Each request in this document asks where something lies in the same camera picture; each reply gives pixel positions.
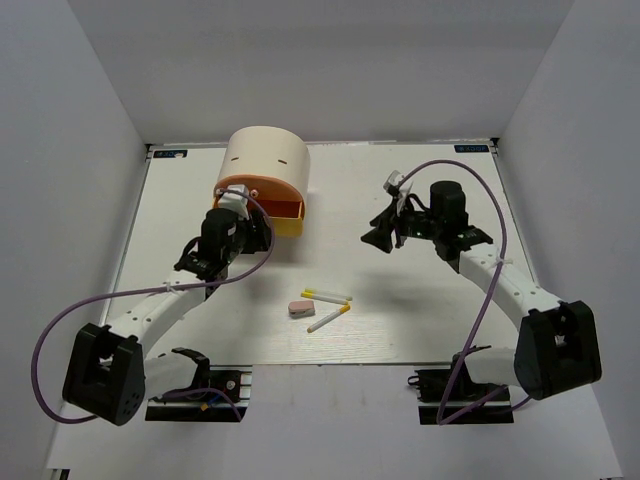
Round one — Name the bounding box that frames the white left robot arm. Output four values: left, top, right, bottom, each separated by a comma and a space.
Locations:
63, 206, 275, 426

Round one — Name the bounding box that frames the white marker yellow cap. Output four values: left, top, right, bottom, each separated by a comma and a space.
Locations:
300, 289, 353, 305
307, 304, 351, 334

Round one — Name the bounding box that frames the cream cylindrical drawer organizer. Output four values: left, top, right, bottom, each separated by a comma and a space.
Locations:
217, 126, 311, 197

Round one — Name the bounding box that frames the orange top drawer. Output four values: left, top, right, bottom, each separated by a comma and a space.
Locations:
214, 174, 304, 202

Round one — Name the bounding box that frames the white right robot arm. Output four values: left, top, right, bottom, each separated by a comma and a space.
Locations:
361, 172, 602, 400

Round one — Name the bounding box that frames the white marker yellow cap upper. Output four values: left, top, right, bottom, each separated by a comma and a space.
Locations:
300, 289, 353, 305

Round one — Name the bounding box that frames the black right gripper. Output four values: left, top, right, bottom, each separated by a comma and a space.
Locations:
361, 195, 443, 254

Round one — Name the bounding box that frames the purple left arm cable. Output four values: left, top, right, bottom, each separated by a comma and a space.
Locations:
33, 188, 276, 425

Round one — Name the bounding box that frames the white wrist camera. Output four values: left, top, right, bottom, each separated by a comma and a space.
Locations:
215, 184, 249, 220
383, 170, 413, 215

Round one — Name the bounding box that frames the yellow drawer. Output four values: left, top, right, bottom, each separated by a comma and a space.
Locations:
248, 200, 305, 238

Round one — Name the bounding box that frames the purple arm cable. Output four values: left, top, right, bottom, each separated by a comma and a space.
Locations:
399, 159, 531, 426
33, 188, 276, 425

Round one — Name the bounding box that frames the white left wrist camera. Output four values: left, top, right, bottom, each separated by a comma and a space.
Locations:
215, 184, 249, 220

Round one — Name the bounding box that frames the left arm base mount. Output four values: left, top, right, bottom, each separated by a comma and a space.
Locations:
145, 365, 253, 423

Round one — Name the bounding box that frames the pink correction tape dispenser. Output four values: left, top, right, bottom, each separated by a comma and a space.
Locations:
288, 300, 315, 318

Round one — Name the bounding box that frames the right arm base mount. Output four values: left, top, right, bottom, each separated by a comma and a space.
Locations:
407, 364, 514, 426

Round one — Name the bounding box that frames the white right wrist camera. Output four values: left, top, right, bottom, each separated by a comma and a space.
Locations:
383, 170, 413, 215

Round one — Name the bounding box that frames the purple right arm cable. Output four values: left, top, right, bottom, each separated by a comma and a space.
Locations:
399, 159, 531, 426

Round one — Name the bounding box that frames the white marker yellow cap lower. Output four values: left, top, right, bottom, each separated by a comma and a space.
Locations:
307, 304, 351, 334

